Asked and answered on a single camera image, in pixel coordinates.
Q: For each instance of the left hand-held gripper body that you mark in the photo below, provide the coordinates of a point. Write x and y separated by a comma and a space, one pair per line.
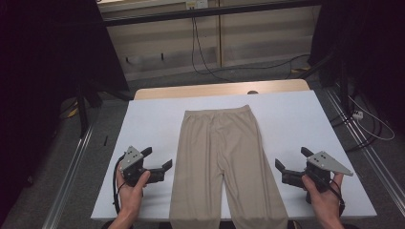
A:
135, 163

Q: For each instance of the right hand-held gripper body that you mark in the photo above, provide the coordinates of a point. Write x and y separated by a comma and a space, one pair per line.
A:
321, 168

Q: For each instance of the beige pants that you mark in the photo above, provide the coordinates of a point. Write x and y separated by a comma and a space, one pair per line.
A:
216, 143

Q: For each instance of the person's left hand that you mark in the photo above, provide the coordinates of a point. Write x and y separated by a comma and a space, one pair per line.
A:
130, 198

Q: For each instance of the person's right hand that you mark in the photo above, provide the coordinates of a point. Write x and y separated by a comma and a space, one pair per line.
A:
326, 205

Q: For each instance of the white board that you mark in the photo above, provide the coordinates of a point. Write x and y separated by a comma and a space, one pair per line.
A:
153, 127

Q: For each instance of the small black floor piece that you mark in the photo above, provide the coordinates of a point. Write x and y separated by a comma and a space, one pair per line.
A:
105, 141

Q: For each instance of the wooden table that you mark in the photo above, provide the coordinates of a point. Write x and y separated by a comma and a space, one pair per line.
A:
207, 89

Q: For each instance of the black curtain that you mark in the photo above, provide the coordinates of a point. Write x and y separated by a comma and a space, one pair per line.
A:
47, 63
366, 47

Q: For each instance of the metal floor rail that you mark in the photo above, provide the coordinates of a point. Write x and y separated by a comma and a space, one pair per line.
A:
68, 178
366, 149

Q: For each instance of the beige wall cabinet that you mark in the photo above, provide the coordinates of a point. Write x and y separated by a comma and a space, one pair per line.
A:
264, 38

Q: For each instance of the black frame beam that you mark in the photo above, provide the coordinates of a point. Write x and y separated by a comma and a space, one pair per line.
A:
207, 12

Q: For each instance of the white wall outlet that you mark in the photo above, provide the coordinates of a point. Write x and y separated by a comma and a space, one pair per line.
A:
196, 4

